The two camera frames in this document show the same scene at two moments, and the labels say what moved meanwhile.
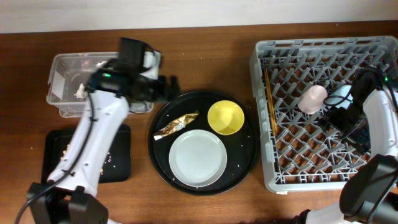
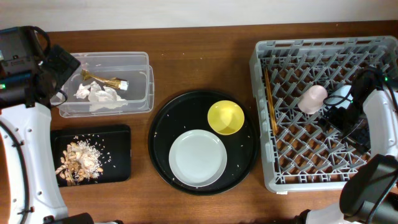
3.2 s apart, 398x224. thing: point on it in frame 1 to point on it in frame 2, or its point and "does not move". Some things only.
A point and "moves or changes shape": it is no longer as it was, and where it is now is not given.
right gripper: (360, 139) does not move
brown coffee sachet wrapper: (176, 125) moves or changes shape
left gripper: (157, 91) to (66, 70)
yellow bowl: (226, 117) does not move
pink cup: (311, 100) does not move
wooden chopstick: (273, 114) does not move
